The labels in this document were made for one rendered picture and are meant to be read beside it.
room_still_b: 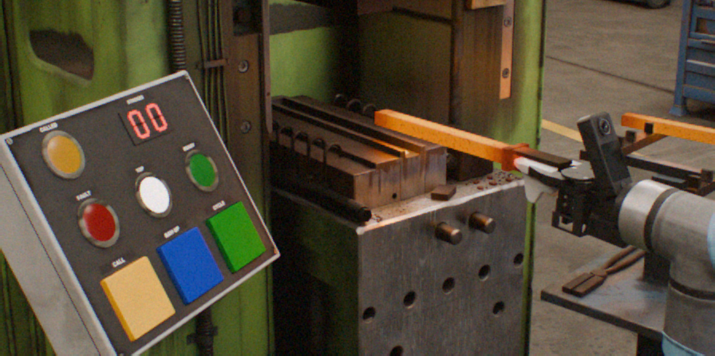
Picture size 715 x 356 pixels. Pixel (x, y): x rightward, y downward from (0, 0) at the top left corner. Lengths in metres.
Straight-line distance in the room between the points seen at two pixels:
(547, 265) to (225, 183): 2.52
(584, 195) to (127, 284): 0.62
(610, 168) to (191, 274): 0.56
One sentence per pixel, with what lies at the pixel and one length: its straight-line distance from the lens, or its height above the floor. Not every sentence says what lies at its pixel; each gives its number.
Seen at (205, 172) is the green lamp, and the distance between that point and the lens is 1.37.
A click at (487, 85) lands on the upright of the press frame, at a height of 1.03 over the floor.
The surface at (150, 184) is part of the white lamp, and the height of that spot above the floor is 1.10.
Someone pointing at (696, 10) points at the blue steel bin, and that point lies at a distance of 5.69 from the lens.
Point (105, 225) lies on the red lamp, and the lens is 1.22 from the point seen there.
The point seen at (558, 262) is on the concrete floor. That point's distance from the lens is 3.84.
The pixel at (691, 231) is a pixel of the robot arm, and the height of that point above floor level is 1.04.
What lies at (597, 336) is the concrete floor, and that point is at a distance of 3.35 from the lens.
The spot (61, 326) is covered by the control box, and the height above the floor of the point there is 0.99.
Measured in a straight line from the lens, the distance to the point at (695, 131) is 2.12.
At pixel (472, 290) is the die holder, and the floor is 0.74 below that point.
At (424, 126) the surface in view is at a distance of 1.69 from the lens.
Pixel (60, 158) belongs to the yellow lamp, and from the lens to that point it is 1.21.
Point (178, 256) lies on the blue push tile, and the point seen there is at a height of 1.03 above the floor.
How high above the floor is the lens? 1.53
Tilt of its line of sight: 18 degrees down
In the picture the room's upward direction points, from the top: straight up
